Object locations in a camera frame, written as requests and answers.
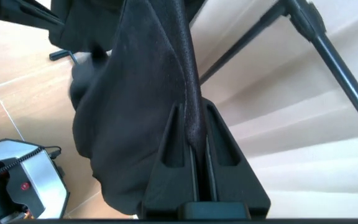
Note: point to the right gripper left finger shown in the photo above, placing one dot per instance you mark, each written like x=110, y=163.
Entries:
x=166, y=186

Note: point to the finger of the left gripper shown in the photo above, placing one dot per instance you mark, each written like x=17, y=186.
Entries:
x=26, y=12

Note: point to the black clothes rack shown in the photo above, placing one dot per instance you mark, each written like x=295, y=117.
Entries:
x=337, y=63

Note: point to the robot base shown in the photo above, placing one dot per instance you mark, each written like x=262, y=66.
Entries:
x=42, y=174

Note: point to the black garment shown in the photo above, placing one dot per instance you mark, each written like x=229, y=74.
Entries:
x=135, y=93

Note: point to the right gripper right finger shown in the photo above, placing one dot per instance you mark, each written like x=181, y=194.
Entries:
x=241, y=186

